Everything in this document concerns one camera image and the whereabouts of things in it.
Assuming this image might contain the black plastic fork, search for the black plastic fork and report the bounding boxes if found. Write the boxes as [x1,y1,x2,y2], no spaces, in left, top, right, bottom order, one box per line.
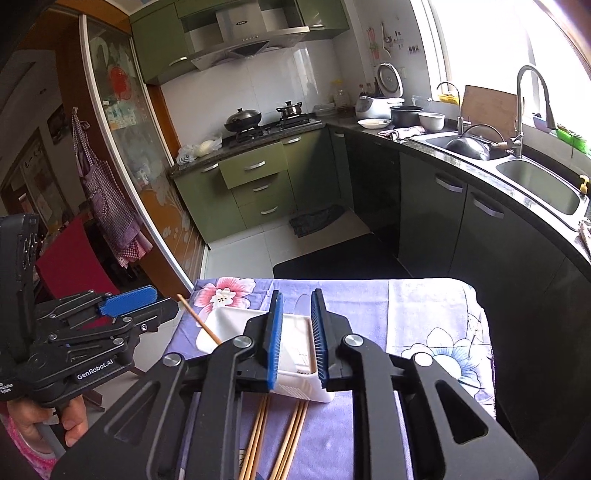
[176,294,222,345]

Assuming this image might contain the tall steel kitchen faucet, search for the tall steel kitchen faucet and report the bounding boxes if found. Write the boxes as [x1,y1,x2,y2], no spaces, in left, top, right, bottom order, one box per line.
[506,65,557,159]

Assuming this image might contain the steel kitchen sink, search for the steel kitchen sink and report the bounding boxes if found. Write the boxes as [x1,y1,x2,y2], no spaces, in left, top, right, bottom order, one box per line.
[496,159,587,216]

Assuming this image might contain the person left hand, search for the person left hand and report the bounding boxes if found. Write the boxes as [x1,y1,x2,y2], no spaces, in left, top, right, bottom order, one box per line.
[7,396,88,453]

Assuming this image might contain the white plastic utensil holder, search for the white plastic utensil holder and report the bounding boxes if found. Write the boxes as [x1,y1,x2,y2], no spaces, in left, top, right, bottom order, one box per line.
[195,305,336,405]

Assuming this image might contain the red wooden chair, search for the red wooden chair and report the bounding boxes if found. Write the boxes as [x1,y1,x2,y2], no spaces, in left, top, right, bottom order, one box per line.
[35,217,119,298]

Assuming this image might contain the checkered purple apron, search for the checkered purple apron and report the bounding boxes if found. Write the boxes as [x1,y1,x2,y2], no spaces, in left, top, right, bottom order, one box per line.
[71,107,152,268]

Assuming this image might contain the black floor mat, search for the black floor mat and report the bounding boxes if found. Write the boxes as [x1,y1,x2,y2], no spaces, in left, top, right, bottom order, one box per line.
[273,233,411,281]

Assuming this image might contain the purple floral tablecloth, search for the purple floral tablecloth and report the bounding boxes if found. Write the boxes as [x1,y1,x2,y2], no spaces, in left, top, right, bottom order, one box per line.
[167,277,505,479]

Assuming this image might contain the dark floor cloth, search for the dark floor cloth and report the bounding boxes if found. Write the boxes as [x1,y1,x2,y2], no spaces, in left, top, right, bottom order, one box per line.
[290,205,346,238]

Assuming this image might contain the green drawer cabinet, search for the green drawer cabinet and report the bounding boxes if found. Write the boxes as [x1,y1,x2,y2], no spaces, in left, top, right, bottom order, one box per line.
[172,128,342,244]

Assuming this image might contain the gas stove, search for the gas stove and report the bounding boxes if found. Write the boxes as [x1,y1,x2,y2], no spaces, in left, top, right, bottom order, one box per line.
[228,115,320,143]

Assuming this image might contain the black wok with lid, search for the black wok with lid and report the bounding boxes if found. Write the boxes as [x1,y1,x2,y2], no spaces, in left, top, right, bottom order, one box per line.
[224,108,262,133]

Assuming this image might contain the sliding glass door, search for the sliding glass door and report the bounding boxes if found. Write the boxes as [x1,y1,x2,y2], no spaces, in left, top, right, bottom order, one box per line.
[79,15,204,295]

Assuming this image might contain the white plate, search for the white plate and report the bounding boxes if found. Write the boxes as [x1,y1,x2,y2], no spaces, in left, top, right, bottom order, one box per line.
[358,118,391,130]

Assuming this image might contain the small steel pot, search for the small steel pot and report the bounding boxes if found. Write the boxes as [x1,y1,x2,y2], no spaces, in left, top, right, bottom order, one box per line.
[276,101,303,120]

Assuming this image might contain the black rice cooker pot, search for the black rice cooker pot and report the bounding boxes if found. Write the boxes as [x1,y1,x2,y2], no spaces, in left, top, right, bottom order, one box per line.
[391,105,423,128]

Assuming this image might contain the white bowl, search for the white bowl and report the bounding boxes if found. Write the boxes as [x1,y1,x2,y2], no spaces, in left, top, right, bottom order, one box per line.
[418,111,446,133]

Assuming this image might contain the white rice cooker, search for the white rice cooker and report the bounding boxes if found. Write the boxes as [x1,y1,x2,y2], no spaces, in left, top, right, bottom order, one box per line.
[356,62,405,120]

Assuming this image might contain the wooden cutting board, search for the wooden cutting board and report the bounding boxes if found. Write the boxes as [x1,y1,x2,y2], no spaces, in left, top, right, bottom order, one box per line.
[462,85,518,139]

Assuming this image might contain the green upper cabinets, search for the green upper cabinets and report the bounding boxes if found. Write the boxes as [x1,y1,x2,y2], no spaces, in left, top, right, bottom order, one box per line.
[130,1,349,85]

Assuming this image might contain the steel range hood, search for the steel range hood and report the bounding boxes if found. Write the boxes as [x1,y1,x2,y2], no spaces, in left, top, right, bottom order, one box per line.
[183,1,311,71]

